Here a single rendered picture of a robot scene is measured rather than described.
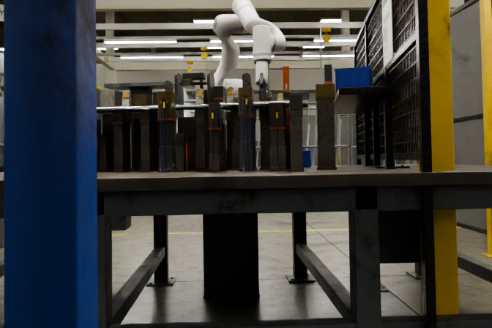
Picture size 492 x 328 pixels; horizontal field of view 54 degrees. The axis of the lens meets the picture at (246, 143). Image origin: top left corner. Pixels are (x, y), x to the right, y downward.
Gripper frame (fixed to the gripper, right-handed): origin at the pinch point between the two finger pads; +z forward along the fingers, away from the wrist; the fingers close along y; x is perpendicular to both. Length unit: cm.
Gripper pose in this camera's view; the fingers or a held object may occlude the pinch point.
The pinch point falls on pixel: (262, 96)
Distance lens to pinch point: 218.9
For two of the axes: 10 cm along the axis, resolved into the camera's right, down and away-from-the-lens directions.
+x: 9.9, -0.2, -1.2
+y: -1.2, -0.3, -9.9
